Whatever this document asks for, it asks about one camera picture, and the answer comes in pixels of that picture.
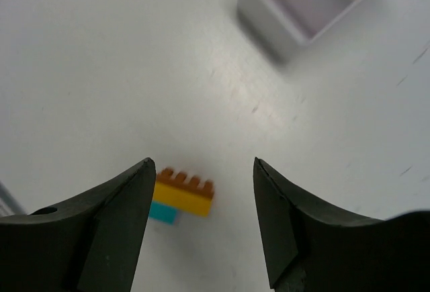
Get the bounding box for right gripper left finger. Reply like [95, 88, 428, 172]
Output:
[1, 158, 156, 291]

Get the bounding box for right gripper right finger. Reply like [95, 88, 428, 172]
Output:
[253, 159, 429, 291]

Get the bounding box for yellow orange teal lego stack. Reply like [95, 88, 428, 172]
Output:
[149, 168, 214, 224]

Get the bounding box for right white divided container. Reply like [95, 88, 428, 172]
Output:
[237, 0, 361, 62]

